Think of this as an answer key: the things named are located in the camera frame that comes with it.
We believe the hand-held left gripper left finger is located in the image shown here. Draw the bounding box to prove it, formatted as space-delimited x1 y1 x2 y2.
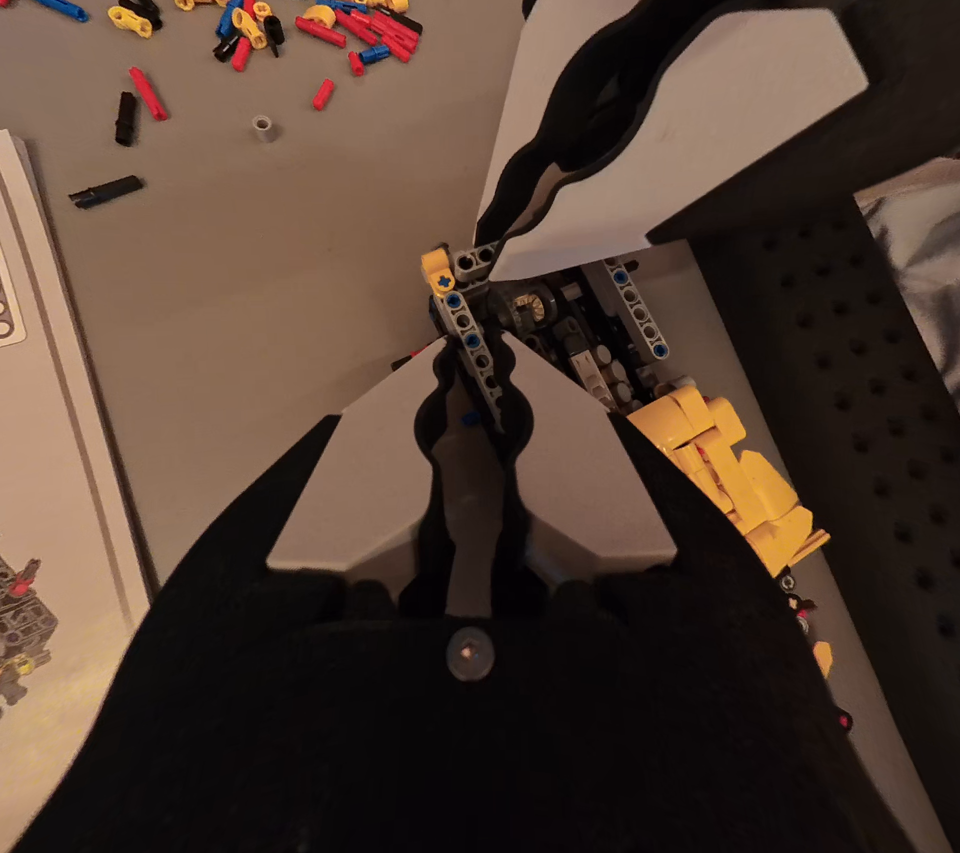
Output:
264 335 460 618

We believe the partly built toy car model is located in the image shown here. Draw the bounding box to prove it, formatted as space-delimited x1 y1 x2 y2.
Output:
390 241 852 734

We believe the grey desk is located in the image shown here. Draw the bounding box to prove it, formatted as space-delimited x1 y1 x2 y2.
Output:
0 0 901 824

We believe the black dimpled armrest pad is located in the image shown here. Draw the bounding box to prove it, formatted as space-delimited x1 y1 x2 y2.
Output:
690 193 960 853

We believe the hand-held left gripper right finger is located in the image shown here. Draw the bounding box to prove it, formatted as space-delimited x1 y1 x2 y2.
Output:
489 331 680 618

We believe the open instruction booklet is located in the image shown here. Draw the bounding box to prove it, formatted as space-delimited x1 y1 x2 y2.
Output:
0 129 151 794

